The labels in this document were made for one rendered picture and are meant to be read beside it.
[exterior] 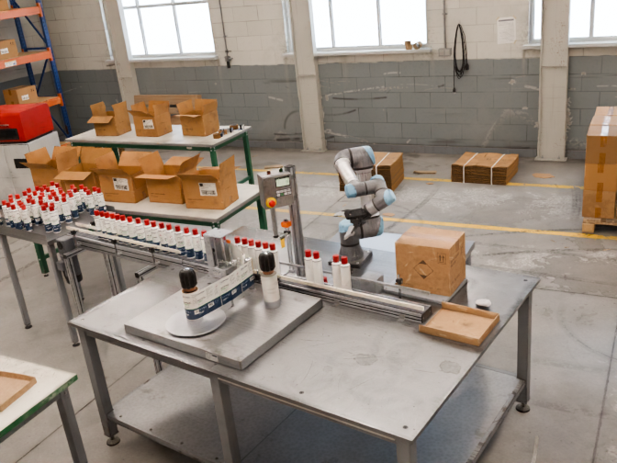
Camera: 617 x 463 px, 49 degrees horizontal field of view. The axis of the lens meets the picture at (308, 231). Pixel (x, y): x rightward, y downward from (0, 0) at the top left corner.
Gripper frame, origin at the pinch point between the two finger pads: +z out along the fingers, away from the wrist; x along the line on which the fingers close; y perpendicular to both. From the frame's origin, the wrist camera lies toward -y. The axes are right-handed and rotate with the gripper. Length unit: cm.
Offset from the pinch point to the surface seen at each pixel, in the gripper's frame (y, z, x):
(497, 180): 417, -24, 120
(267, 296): -30, 39, -24
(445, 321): 2, -31, -72
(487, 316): 12, -48, -77
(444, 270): 13, -39, -46
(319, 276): -3.6, 20.0, -19.9
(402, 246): 7.0, -26.3, -25.7
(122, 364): 34, 208, 14
